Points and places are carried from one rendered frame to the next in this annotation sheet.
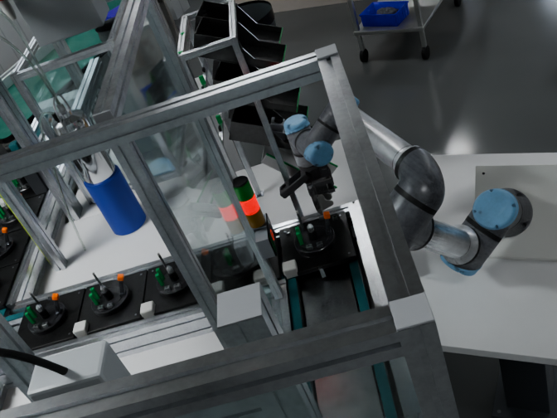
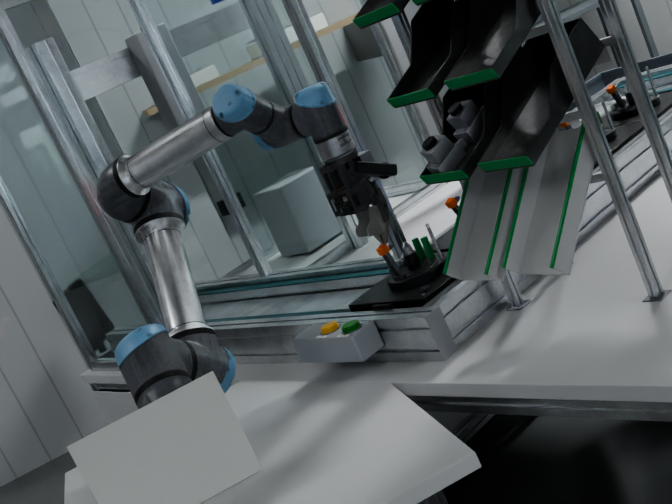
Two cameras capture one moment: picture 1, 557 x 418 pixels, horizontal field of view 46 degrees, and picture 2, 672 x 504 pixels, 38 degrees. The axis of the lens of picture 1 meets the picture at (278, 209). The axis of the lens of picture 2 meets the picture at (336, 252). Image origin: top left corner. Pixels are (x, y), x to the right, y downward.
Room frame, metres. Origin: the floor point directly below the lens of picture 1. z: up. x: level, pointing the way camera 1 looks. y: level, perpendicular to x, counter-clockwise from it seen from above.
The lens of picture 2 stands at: (2.99, -1.67, 1.56)
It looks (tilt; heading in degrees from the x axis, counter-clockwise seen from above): 13 degrees down; 133
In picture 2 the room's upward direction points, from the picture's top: 25 degrees counter-clockwise
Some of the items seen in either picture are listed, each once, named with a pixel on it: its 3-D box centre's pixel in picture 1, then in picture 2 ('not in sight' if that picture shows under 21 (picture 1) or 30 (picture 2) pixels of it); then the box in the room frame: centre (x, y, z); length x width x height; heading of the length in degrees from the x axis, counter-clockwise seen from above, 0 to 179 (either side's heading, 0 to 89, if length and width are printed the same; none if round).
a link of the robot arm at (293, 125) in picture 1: (300, 135); (319, 112); (1.68, -0.14, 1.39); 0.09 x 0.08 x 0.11; 10
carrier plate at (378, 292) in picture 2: (316, 244); (420, 279); (1.69, -0.07, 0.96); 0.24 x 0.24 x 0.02; 81
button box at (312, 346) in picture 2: not in sight; (336, 341); (1.57, -0.27, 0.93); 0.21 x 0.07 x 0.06; 171
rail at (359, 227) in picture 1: (379, 298); (305, 336); (1.40, -0.18, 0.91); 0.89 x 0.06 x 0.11; 171
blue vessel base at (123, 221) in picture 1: (115, 200); not in sight; (2.41, 0.62, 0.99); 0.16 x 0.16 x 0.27
